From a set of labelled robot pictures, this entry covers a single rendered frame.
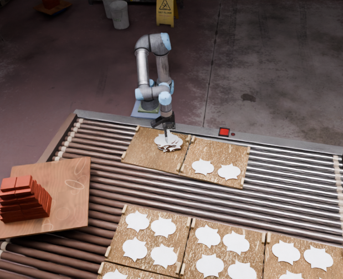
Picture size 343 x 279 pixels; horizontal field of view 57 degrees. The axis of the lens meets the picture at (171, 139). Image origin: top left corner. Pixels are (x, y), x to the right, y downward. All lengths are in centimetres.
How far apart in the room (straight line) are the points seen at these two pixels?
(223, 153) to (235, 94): 202
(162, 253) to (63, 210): 62
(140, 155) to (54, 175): 57
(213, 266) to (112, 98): 288
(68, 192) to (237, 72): 315
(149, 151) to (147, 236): 62
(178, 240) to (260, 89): 283
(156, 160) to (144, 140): 21
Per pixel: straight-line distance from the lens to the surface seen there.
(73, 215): 192
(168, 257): 181
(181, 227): 189
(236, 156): 220
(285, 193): 212
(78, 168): 210
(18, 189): 178
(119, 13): 553
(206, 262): 180
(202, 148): 223
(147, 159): 218
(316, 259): 193
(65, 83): 465
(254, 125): 377
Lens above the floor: 262
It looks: 47 degrees down
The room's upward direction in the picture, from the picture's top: 4 degrees counter-clockwise
